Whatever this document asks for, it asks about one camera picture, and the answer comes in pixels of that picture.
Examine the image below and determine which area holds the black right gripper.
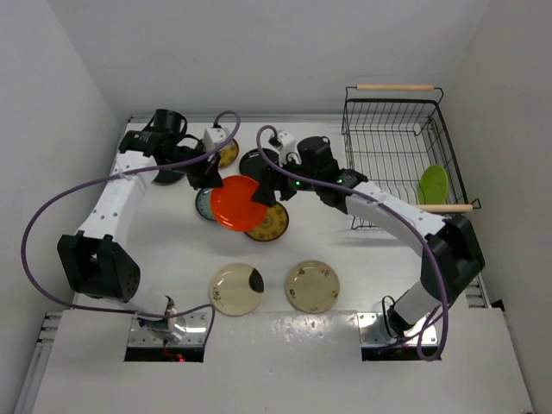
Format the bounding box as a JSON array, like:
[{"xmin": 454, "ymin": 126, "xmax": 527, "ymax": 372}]
[{"xmin": 254, "ymin": 150, "xmax": 322, "ymax": 206}]

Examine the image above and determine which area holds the lime green plate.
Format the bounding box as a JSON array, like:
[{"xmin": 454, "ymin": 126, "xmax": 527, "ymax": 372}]
[{"xmin": 418, "ymin": 164, "xmax": 449, "ymax": 204}]

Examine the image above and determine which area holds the cream plate with black patch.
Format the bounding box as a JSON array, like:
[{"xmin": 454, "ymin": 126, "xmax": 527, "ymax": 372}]
[{"xmin": 209, "ymin": 262, "xmax": 265, "ymax": 317}]

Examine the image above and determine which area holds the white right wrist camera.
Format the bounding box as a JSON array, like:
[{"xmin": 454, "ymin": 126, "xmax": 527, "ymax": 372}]
[{"xmin": 268, "ymin": 130, "xmax": 296, "ymax": 166}]

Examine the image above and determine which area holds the glossy black plate right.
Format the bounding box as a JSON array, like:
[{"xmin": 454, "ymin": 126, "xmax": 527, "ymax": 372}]
[{"xmin": 239, "ymin": 148, "xmax": 272, "ymax": 182}]

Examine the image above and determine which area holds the yellow patterned plate rear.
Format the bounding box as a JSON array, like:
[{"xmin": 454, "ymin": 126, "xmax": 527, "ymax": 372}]
[{"xmin": 217, "ymin": 139, "xmax": 240, "ymax": 168}]

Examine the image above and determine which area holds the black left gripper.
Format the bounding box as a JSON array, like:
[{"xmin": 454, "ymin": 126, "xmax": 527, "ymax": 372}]
[{"xmin": 162, "ymin": 138, "xmax": 223, "ymax": 190}]

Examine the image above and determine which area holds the orange plate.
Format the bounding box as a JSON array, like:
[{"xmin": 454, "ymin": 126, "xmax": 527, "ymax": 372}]
[{"xmin": 210, "ymin": 175, "xmax": 268, "ymax": 232}]

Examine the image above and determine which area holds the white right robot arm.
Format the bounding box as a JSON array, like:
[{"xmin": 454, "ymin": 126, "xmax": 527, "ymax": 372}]
[{"xmin": 253, "ymin": 135, "xmax": 485, "ymax": 343}]

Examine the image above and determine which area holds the glossy black plate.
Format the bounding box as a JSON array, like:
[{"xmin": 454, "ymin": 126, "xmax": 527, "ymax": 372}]
[
  {"xmin": 154, "ymin": 170, "xmax": 185, "ymax": 185},
  {"xmin": 239, "ymin": 148, "xmax": 272, "ymax": 182}
]

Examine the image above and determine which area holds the black wire dish rack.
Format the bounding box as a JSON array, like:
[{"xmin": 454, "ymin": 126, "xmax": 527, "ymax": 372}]
[{"xmin": 342, "ymin": 84, "xmax": 481, "ymax": 215}]

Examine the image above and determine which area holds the yellow patterned plate front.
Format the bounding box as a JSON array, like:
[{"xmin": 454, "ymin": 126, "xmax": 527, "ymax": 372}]
[{"xmin": 245, "ymin": 203, "xmax": 290, "ymax": 242}]

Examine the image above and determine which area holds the blue floral plate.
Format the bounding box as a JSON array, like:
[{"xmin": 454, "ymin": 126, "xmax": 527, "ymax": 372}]
[{"xmin": 195, "ymin": 188, "xmax": 216, "ymax": 222}]

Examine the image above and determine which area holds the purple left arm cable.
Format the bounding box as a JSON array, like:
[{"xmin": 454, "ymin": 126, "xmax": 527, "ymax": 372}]
[{"xmin": 20, "ymin": 110, "xmax": 242, "ymax": 346}]

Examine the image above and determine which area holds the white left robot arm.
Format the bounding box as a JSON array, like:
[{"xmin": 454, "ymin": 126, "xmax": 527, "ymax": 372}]
[{"xmin": 57, "ymin": 110, "xmax": 229, "ymax": 342}]

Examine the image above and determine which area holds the glossy black plate left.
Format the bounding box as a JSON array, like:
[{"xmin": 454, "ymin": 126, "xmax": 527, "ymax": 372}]
[{"xmin": 154, "ymin": 170, "xmax": 185, "ymax": 185}]

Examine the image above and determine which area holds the cream floral plate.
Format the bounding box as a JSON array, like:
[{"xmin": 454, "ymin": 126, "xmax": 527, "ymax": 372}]
[{"xmin": 285, "ymin": 260, "xmax": 341, "ymax": 314}]

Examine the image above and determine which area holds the yellow patterned plate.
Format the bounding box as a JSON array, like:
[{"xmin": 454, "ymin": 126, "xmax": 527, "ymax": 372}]
[
  {"xmin": 245, "ymin": 203, "xmax": 290, "ymax": 242},
  {"xmin": 217, "ymin": 139, "xmax": 240, "ymax": 168}
]

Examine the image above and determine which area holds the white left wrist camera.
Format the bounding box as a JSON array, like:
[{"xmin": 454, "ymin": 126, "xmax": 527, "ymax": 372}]
[{"xmin": 202, "ymin": 127, "xmax": 229, "ymax": 151}]

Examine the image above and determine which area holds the metal base plate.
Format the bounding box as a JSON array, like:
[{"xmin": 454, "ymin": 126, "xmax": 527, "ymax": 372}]
[
  {"xmin": 356, "ymin": 311, "xmax": 438, "ymax": 348},
  {"xmin": 128, "ymin": 311, "xmax": 210, "ymax": 348}
]

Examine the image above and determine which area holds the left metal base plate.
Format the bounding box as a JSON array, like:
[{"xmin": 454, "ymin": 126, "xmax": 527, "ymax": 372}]
[{"xmin": 128, "ymin": 311, "xmax": 210, "ymax": 348}]

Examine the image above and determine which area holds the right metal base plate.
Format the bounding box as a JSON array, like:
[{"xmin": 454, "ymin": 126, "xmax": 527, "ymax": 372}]
[{"xmin": 356, "ymin": 311, "xmax": 438, "ymax": 348}]

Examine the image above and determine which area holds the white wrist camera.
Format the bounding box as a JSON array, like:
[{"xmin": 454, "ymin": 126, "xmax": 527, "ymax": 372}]
[
  {"xmin": 268, "ymin": 130, "xmax": 296, "ymax": 166},
  {"xmin": 202, "ymin": 127, "xmax": 229, "ymax": 151}
]

